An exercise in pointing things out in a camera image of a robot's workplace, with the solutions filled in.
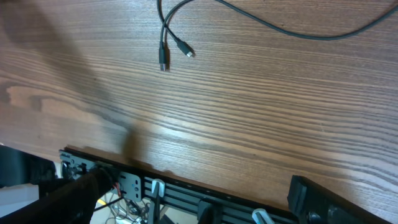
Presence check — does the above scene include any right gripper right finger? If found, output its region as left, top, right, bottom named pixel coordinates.
left=287, top=175, right=389, bottom=224

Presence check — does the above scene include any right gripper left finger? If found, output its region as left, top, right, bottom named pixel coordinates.
left=1, top=172, right=100, bottom=224

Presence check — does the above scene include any thick black USB cable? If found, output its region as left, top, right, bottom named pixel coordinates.
left=157, top=0, right=398, bottom=72

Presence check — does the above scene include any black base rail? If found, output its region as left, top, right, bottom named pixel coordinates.
left=59, top=147, right=299, bottom=223

